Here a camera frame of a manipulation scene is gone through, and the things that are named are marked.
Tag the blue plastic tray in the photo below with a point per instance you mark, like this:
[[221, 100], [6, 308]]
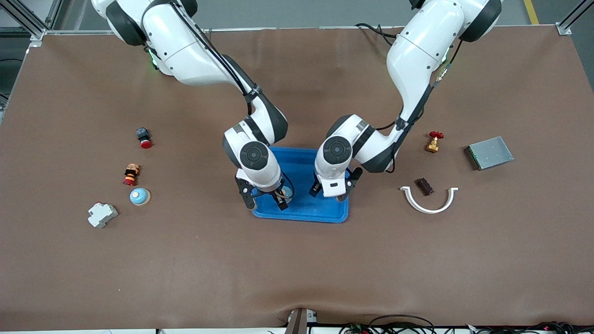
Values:
[[301, 176]]

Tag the blue bell wooden knob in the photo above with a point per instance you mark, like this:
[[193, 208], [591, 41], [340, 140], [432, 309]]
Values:
[[139, 196], [288, 190]]

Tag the red push button black body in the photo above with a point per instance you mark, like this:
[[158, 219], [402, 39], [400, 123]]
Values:
[[144, 138]]

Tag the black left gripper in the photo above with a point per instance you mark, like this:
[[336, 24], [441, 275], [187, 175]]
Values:
[[312, 192]]

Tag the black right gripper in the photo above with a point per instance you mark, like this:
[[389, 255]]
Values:
[[279, 198]]

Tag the orange emergency stop button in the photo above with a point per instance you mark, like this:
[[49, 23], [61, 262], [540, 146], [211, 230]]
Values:
[[131, 174]]

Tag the grey metal box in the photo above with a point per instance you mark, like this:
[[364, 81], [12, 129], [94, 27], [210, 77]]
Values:
[[489, 153]]

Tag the small dark brown block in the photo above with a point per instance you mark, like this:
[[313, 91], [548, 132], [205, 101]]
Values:
[[424, 186]]

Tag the aluminium frame post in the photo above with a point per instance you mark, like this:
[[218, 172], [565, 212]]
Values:
[[37, 33], [564, 28]]

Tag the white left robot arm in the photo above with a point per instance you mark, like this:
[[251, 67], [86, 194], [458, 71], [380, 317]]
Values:
[[417, 55]]

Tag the white circuit breaker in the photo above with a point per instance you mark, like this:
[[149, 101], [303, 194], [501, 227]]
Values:
[[102, 215]]

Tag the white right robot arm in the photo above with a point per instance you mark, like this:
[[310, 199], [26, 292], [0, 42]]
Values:
[[185, 55]]

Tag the white curved plastic clamp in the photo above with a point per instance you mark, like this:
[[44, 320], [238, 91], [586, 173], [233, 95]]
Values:
[[429, 211]]

